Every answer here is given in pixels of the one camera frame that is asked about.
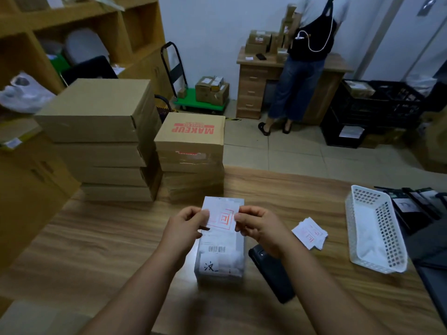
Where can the person's right hand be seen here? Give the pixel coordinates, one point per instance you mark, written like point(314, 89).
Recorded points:
point(269, 230)

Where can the person's left hand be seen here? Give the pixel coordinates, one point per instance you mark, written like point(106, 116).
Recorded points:
point(181, 237)

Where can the stack of white stickers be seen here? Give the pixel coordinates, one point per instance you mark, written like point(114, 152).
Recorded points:
point(309, 233)

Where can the black handheld scanner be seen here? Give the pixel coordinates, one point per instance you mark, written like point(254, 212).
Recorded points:
point(272, 275)

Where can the red stamped white sticker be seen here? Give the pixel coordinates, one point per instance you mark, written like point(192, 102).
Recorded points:
point(221, 214)

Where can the red printed cardboard box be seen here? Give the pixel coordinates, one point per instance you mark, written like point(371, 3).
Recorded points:
point(188, 136)

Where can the person's left forearm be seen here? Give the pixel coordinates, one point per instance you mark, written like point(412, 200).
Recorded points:
point(132, 300)

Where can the person's right forearm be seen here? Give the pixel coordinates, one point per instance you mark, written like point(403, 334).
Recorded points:
point(331, 296)

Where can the medium taped cardboard box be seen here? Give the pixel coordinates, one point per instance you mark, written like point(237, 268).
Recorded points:
point(216, 98)

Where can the tiny cardboard box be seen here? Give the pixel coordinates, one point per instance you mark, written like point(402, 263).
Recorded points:
point(182, 93)

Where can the small yellowish cardboard box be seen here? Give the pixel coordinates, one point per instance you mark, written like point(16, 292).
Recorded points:
point(216, 83)

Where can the small labelled cardboard box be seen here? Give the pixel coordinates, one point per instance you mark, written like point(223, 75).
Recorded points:
point(203, 83)

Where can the stack of large cardboard boxes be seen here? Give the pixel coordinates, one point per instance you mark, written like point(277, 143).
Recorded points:
point(21, 205)

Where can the large wrapped cardboard box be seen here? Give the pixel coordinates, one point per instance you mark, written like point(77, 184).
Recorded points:
point(433, 143)

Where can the stack of small cardboard boxes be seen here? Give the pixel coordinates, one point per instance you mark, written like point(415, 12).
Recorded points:
point(258, 41)

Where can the white perforated plastic tray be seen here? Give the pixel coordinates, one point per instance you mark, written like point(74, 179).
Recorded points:
point(366, 233)

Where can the black plastic crates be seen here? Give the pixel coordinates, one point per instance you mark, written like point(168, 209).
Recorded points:
point(331, 137)

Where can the green platform trolley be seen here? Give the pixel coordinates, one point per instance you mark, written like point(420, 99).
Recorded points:
point(199, 102)

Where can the wooden drawer desk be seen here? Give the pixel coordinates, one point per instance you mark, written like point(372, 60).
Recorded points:
point(249, 94)

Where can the black scanners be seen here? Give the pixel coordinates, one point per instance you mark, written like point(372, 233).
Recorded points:
point(407, 209)

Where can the black plastic crate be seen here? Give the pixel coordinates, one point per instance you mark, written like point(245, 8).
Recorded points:
point(398, 108)
point(349, 111)

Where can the black flat device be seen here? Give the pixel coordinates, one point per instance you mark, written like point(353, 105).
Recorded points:
point(434, 196)
point(422, 202)

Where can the dark metal shelf rack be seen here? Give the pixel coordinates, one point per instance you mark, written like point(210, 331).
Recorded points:
point(438, 90)
point(429, 261)

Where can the small black phone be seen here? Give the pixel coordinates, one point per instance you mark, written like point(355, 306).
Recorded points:
point(261, 56)

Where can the black office chair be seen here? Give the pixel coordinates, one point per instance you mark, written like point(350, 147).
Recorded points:
point(87, 71)

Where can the flat brown parcel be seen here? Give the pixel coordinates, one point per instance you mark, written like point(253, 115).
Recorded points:
point(17, 130)

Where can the knotted white plastic bag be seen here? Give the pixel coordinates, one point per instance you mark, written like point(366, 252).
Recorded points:
point(24, 95)

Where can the small green packet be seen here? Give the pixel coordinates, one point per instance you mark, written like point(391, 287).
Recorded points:
point(58, 64)

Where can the grey soft parcel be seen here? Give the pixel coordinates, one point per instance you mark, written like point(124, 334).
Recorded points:
point(85, 45)

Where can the white standing air conditioner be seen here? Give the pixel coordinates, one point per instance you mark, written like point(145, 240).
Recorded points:
point(398, 41)

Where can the crumpled white bag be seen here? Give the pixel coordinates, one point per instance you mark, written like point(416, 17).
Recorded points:
point(108, 2)

